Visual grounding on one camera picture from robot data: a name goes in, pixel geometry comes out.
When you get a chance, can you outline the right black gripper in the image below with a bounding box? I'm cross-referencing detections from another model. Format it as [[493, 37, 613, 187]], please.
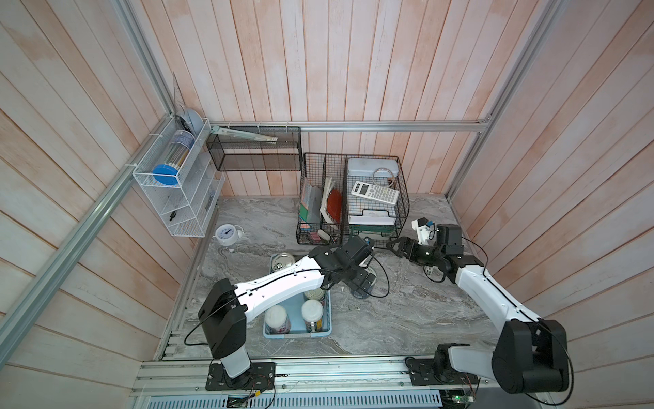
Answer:
[[387, 237, 444, 268]]

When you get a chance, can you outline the white lid yellow label can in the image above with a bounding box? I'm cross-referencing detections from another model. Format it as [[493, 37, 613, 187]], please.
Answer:
[[301, 299, 324, 333]]

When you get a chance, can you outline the blue yellow pull tab can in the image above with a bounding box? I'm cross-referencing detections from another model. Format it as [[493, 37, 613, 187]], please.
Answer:
[[270, 252, 296, 273]]

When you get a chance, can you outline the light blue plastic basket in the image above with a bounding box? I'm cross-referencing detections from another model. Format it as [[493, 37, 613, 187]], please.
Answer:
[[262, 252, 334, 339]]

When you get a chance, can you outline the white lid red label can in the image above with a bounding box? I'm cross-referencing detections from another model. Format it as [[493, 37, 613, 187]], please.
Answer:
[[264, 305, 291, 334]]

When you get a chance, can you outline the dark blue pull tab can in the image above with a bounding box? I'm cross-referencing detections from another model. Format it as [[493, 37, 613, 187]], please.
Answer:
[[356, 267, 377, 299]]

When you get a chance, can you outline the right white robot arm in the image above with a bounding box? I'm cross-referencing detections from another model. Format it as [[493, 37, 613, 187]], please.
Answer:
[[387, 218, 575, 399]]

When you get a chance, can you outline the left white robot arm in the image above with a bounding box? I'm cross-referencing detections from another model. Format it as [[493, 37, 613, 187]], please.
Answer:
[[198, 237, 374, 381]]

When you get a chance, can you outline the white eraser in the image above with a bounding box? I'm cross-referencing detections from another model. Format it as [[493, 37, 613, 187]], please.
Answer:
[[317, 229, 331, 241]]

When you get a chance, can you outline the green folder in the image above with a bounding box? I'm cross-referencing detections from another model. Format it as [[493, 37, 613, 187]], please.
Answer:
[[349, 225, 396, 240]]

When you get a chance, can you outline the red notebook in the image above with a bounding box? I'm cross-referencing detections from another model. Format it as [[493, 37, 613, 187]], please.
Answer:
[[326, 188, 342, 224]]

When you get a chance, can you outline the white calculator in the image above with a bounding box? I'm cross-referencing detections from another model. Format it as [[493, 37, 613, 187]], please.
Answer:
[[351, 181, 400, 206]]

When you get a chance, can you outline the white storage box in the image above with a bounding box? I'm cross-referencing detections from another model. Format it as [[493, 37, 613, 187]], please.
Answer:
[[346, 158, 400, 181]]

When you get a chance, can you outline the white alarm clock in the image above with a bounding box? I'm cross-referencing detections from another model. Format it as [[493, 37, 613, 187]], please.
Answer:
[[214, 223, 245, 247]]

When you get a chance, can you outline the pale green ruler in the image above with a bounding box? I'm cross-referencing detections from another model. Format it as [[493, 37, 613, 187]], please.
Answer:
[[211, 125, 278, 142]]

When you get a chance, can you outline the blue cap clear tube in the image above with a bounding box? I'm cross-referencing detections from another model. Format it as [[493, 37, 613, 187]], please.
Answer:
[[152, 130, 196, 186]]

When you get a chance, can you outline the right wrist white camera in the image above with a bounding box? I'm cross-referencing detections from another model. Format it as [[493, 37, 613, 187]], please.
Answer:
[[411, 217, 437, 245]]

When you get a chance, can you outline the black wire desk organizer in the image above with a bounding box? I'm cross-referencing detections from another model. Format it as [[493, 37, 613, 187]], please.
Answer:
[[296, 153, 410, 246]]

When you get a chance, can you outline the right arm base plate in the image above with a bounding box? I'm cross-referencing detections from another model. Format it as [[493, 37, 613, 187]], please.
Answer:
[[405, 356, 480, 387]]

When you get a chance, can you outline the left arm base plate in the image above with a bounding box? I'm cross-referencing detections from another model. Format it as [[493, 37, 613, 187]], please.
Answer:
[[205, 362, 276, 391]]

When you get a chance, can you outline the black mesh wall basket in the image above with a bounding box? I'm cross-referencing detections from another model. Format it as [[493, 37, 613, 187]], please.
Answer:
[[206, 125, 302, 171]]

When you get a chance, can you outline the white wire wall shelf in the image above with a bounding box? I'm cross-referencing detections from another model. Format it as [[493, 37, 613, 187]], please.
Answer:
[[133, 118, 225, 238]]

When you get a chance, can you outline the aluminium rail frame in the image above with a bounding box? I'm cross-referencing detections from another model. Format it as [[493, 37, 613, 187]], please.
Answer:
[[128, 354, 555, 409]]

